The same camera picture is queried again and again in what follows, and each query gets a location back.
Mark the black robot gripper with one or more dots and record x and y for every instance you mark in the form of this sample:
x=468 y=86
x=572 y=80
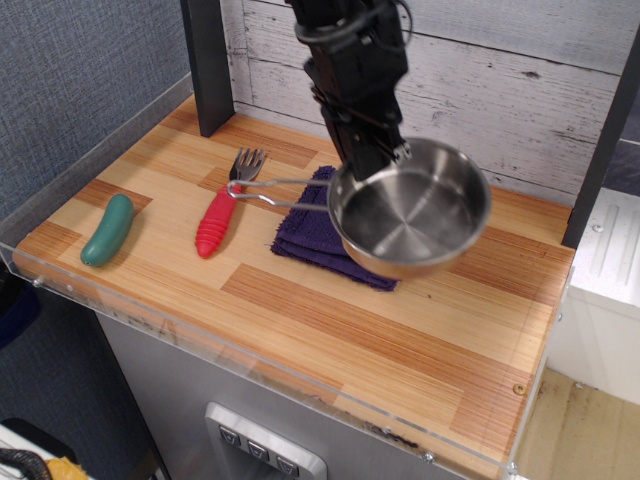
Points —
x=355 y=67

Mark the stainless steel saucepan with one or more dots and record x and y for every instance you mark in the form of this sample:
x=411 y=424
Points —
x=413 y=218

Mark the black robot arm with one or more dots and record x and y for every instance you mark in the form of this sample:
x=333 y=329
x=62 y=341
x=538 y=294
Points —
x=319 y=14

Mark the folded violet cloth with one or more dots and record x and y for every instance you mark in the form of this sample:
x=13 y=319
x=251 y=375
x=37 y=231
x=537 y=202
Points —
x=309 y=236

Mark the green toy cucumber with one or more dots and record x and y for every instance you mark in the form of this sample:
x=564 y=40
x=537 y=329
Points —
x=111 y=233

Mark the silver toy fridge cabinet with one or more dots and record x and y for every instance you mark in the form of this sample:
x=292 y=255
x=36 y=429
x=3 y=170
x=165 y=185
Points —
x=366 y=418

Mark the white cabinet on right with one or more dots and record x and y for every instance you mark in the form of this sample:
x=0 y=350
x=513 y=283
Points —
x=596 y=338

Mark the silver water dispenser panel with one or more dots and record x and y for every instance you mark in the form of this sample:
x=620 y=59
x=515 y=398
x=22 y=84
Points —
x=270 y=453

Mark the yellow object at corner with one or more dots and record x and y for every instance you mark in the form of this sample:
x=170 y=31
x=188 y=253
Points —
x=64 y=469

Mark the red handled toy fork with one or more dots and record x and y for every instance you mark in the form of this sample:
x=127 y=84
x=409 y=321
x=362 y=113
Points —
x=214 y=224

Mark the dark grey left post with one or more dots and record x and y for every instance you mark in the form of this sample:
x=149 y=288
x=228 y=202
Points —
x=208 y=60

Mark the dark grey post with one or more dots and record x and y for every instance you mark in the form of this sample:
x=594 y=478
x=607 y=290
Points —
x=611 y=133
x=208 y=60

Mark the dark grey right post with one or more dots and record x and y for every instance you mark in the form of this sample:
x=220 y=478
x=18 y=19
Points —
x=611 y=133

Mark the clear acrylic guard rail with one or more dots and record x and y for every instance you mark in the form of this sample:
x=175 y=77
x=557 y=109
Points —
x=481 y=328

